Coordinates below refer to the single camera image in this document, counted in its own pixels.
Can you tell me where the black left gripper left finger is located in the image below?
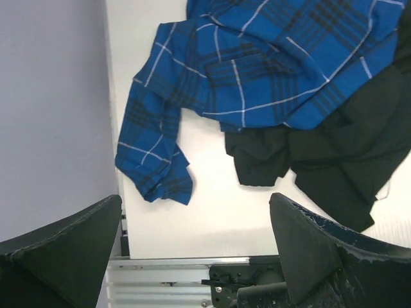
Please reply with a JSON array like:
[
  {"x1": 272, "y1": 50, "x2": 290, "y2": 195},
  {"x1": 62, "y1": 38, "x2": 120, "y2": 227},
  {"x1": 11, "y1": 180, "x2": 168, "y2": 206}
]
[{"x1": 1, "y1": 194, "x2": 122, "y2": 307}]

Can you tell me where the blue plaid shirt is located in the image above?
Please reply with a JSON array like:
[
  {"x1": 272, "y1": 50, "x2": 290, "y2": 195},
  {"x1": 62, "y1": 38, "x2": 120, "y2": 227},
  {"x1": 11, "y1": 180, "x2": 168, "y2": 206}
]
[{"x1": 115, "y1": 1, "x2": 407, "y2": 205}]

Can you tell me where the aluminium table frame rail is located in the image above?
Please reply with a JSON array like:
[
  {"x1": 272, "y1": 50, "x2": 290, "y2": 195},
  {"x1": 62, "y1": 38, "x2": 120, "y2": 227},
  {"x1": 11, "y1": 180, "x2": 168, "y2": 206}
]
[{"x1": 105, "y1": 210, "x2": 249, "y2": 307}]

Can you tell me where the black garment on table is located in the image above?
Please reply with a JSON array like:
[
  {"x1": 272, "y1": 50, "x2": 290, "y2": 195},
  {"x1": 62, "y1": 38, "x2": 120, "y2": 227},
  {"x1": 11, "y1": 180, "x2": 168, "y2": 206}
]
[{"x1": 225, "y1": 8, "x2": 410, "y2": 232}]

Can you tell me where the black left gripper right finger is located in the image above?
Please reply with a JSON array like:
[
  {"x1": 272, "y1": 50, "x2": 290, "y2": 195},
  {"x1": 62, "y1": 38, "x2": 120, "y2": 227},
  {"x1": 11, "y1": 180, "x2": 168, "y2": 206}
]
[{"x1": 270, "y1": 193, "x2": 410, "y2": 307}]

